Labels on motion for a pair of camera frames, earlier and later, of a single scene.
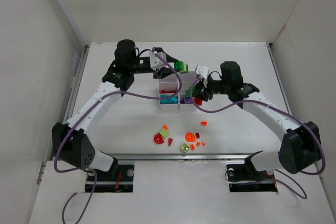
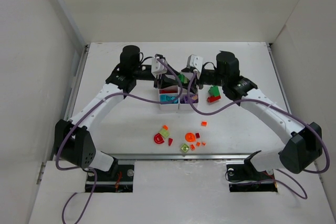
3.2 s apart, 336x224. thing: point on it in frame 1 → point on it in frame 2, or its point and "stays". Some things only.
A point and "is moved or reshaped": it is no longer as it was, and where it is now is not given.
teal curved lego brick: (165, 99) stays
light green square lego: (185, 147) stays
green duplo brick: (181, 66) → (183, 78)
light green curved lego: (164, 132) stays
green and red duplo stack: (198, 101) is moved or reshaped
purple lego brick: (186, 100) stays
